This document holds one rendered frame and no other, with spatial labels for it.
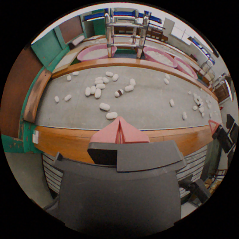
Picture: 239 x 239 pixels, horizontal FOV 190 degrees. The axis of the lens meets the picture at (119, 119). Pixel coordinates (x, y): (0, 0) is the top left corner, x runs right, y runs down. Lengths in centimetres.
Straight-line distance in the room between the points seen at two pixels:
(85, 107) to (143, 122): 21
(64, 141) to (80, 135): 7
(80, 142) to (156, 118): 26
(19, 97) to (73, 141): 38
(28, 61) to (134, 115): 62
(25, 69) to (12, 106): 19
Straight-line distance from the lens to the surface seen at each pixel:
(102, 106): 25
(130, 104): 27
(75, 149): 26
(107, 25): 39
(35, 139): 43
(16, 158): 154
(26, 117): 43
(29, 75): 53
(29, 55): 57
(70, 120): 30
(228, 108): 485
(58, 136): 30
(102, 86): 29
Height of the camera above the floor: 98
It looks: 76 degrees down
